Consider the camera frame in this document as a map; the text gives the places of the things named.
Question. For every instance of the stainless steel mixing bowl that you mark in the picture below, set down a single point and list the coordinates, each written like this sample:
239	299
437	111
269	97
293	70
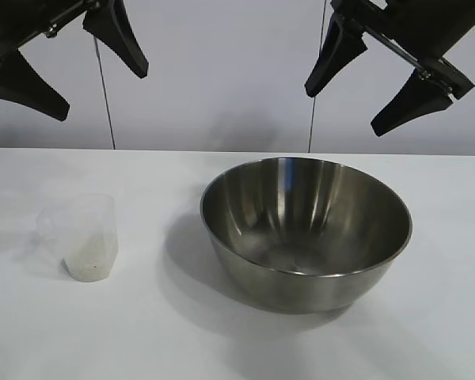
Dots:
301	221

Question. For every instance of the clear plastic measuring cup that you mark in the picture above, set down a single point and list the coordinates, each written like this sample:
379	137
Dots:
89	221

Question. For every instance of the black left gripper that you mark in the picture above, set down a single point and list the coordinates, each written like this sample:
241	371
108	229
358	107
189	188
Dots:
31	23

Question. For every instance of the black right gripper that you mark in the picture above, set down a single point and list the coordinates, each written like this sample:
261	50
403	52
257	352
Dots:
419	27

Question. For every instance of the white rice grains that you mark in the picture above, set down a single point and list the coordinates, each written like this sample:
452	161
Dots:
89	261

